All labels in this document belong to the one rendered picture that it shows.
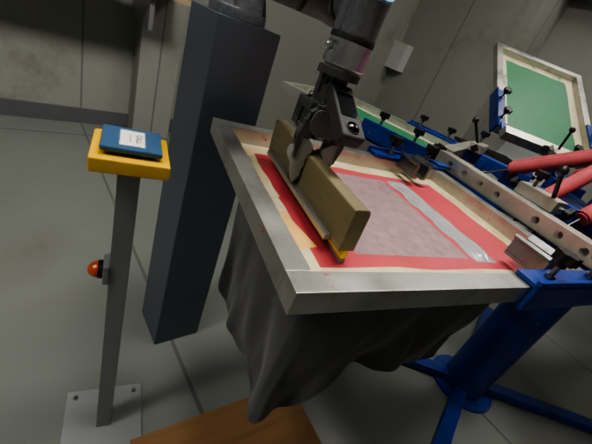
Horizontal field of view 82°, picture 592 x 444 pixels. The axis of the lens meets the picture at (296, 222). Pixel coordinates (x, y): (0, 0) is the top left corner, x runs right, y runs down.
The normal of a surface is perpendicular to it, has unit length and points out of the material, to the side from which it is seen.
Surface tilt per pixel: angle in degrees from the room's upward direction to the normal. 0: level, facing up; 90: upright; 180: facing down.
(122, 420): 0
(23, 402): 0
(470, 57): 90
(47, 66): 90
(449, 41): 90
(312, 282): 0
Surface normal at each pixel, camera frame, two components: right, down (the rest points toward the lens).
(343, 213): -0.90, -0.04
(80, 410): 0.33, -0.81
